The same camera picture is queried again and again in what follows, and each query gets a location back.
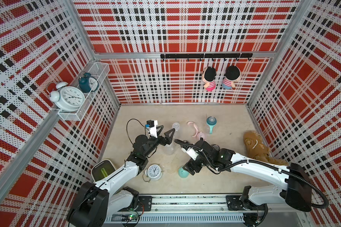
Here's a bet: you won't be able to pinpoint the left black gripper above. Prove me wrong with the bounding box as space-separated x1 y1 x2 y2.
143 125 174 158

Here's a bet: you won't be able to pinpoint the clear baby bottle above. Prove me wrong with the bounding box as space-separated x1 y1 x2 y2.
172 123 181 138
206 124 214 134
164 143 175 155

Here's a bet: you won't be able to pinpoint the mint green bottle handle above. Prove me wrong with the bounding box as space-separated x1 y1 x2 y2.
206 124 215 134

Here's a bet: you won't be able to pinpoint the mint green bottle cap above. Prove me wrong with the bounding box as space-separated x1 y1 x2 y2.
178 167 189 178

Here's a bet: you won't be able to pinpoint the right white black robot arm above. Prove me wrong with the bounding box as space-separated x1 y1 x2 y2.
175 140 329 212

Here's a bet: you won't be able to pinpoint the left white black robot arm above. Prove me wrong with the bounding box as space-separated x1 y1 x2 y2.
66 126 175 227

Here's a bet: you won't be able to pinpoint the pink bottle cap far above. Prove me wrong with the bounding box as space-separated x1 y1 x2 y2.
196 132 206 141

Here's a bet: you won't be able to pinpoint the small white alarm clock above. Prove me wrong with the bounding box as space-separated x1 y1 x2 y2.
144 164 163 182

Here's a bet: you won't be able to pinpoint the brown plush toy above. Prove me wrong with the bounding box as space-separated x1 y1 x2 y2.
243 131 289 166

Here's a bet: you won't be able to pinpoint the plush doll pink pants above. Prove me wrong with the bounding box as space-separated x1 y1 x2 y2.
202 67 216 92

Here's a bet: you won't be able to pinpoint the plush doll blue pants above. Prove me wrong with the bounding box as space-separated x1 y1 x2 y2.
222 65 241 89

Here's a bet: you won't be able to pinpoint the teal alarm clock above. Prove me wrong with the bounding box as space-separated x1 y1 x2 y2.
79 72 99 93

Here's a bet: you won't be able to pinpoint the large white alarm clock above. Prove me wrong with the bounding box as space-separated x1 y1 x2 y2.
49 82 86 112

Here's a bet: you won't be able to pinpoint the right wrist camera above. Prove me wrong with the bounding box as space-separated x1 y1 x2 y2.
182 147 198 160

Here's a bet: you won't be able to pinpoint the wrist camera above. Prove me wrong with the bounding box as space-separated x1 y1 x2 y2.
182 147 198 160
145 120 158 138

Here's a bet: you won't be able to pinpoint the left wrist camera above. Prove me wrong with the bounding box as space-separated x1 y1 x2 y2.
145 120 158 138

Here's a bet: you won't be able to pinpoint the pink bottle handle far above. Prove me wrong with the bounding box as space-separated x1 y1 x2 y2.
187 121 200 138

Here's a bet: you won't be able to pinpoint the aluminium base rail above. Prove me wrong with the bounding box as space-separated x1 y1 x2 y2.
104 194 311 227

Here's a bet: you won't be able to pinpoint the black hook rail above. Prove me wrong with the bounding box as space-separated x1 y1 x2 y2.
160 53 253 60

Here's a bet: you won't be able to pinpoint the white wire shelf basket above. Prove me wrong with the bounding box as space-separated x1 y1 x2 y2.
58 62 109 122

